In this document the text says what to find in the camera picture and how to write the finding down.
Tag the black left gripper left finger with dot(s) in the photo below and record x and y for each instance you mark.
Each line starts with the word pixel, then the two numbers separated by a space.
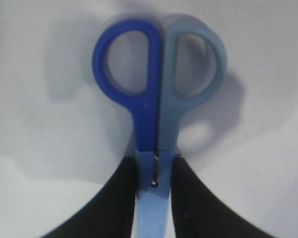
pixel 110 213

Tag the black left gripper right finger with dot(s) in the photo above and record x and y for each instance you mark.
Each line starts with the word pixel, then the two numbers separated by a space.
pixel 198 213

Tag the blue scissors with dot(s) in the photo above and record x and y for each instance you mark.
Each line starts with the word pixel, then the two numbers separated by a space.
pixel 157 111

